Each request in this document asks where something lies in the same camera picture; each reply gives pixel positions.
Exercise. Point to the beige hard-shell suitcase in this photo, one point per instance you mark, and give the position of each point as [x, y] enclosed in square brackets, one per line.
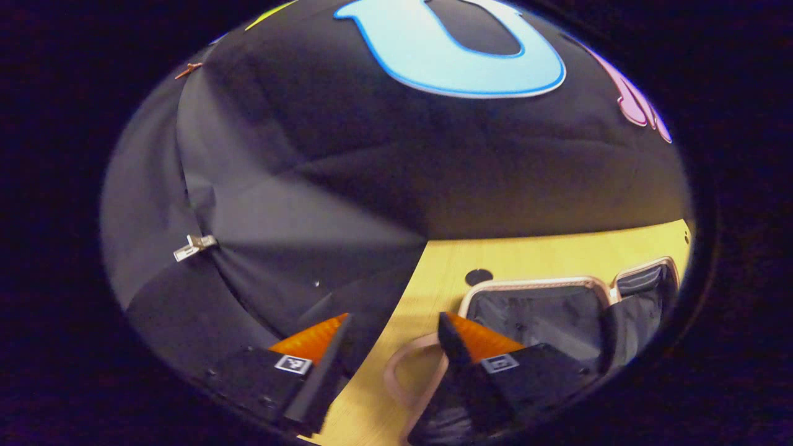
[539, 316]

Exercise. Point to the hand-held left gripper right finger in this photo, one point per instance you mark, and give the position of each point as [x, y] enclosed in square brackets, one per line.
[464, 365]

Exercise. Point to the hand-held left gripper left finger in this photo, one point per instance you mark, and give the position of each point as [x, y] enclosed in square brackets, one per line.
[322, 384]

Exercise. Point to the black backdrop cloth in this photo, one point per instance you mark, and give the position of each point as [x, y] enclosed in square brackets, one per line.
[347, 136]

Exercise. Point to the copper clip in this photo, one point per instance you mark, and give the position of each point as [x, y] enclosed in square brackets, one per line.
[188, 70]

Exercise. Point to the silver clip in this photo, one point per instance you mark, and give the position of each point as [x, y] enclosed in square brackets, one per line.
[194, 246]

